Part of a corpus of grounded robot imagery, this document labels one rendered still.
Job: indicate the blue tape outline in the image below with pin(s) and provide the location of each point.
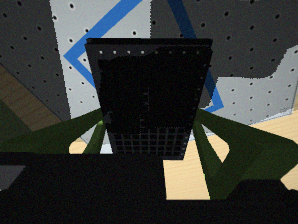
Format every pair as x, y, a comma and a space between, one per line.
122, 8

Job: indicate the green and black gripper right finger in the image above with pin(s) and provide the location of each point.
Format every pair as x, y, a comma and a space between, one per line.
253, 153

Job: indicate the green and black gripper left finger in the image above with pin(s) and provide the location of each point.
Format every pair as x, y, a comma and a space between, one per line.
57, 138

